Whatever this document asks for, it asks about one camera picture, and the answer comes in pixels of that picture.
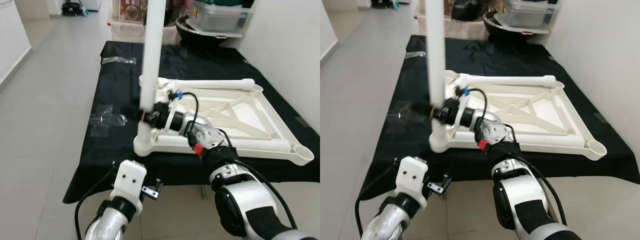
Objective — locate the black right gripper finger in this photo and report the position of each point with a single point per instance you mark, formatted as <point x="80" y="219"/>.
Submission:
<point x="437" y="116"/>
<point x="422" y="105"/>
<point x="150" y="120"/>
<point x="137" y="106"/>

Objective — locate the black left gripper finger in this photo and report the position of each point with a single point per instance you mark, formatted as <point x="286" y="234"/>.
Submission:
<point x="159" y="185"/>
<point x="446" y="181"/>

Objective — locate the white plastic children table top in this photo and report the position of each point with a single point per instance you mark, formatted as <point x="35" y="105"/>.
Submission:
<point x="250" y="117"/>
<point x="545" y="115"/>

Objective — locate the clear tape cross patch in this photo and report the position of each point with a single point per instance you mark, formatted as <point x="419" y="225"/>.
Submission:
<point x="107" y="120"/>
<point x="405" y="117"/>

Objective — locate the clear tape strip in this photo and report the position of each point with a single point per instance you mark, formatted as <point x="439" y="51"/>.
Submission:
<point x="119" y="60"/>
<point x="417" y="54"/>

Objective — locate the black tablecloth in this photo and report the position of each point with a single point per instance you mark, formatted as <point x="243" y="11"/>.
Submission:
<point x="100" y="160"/>
<point x="390" y="160"/>

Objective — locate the beige woven cloth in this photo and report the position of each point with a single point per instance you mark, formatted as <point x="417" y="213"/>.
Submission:
<point x="125" y="32"/>
<point x="470" y="30"/>

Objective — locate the black wok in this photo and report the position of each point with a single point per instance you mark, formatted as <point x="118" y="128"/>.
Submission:
<point x="505" y="36"/>
<point x="200" y="40"/>

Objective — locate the red printed carton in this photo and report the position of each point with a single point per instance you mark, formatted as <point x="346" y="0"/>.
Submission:
<point x="131" y="10"/>

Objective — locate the shiny dark metal pan lid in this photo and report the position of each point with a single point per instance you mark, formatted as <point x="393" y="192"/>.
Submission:
<point x="472" y="10"/>
<point x="177" y="12"/>

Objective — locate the black floor appliance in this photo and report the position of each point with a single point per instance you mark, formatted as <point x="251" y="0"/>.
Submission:
<point x="74" y="9"/>
<point x="384" y="4"/>

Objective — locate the clear plastic storage box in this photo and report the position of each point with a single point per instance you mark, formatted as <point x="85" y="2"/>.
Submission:
<point x="225" y="20"/>
<point x="530" y="17"/>

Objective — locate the small clear tape piece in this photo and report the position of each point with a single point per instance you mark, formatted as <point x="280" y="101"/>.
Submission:
<point x="600" y="117"/>
<point x="302" y="120"/>

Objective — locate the green plastic lid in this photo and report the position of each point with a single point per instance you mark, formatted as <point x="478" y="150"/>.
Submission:
<point x="235" y="3"/>
<point x="530" y="1"/>

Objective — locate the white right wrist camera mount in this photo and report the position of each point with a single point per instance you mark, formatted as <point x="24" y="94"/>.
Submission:
<point x="464" y="120"/>
<point x="175" y="120"/>

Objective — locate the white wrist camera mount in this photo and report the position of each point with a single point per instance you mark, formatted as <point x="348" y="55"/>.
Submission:
<point x="175" y="120"/>
<point x="411" y="177"/>
<point x="464" y="120"/>
<point x="127" y="182"/>

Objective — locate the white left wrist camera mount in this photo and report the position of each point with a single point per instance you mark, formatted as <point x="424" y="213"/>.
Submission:
<point x="127" y="182"/>
<point x="411" y="177"/>

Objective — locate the metal folding table frame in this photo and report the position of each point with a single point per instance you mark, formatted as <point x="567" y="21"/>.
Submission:
<point x="203" y="192"/>

